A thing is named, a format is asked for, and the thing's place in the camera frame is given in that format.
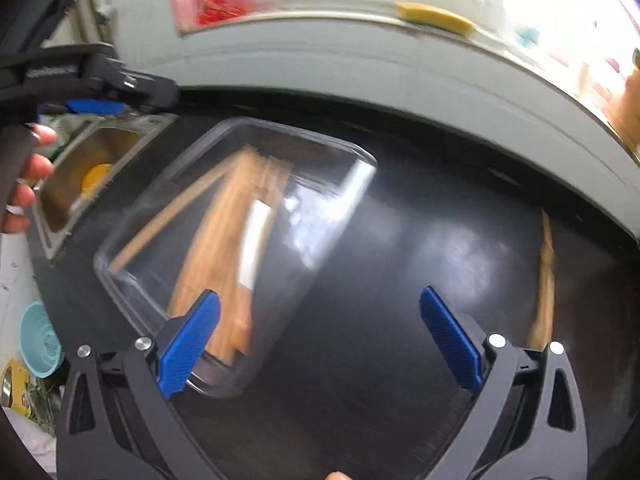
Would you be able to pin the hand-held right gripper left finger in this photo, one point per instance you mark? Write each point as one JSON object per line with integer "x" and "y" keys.
{"x": 190, "y": 345}

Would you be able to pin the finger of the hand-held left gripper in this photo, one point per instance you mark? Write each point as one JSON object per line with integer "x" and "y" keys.
{"x": 95, "y": 107}
{"x": 150, "y": 92}

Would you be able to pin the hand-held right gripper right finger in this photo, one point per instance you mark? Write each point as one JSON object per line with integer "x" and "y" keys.
{"x": 450, "y": 335}

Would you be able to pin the wooden chopstick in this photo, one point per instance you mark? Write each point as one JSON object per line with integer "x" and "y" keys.
{"x": 545, "y": 300}
{"x": 546, "y": 230}

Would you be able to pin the pile of wooden chopsticks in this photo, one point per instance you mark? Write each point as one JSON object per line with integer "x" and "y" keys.
{"x": 225, "y": 240}

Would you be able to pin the white plastic utensil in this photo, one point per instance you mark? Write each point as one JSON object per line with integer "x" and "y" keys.
{"x": 256, "y": 240}

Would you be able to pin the clear plastic container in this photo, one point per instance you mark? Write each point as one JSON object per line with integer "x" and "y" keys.
{"x": 320, "y": 200}

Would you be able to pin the person's left hand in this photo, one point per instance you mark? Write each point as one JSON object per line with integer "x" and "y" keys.
{"x": 35, "y": 165}

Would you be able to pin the person's right hand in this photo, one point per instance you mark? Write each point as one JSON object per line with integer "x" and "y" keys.
{"x": 337, "y": 476}

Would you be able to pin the yellow round item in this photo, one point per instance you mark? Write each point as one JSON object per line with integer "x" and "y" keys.
{"x": 96, "y": 180}

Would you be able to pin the teal plastic colander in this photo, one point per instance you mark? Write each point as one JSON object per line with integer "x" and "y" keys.
{"x": 42, "y": 340}

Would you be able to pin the yellow packet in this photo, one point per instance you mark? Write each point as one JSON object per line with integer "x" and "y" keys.
{"x": 15, "y": 390}

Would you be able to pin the yellow sponge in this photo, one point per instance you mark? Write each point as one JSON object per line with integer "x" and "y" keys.
{"x": 435, "y": 17}

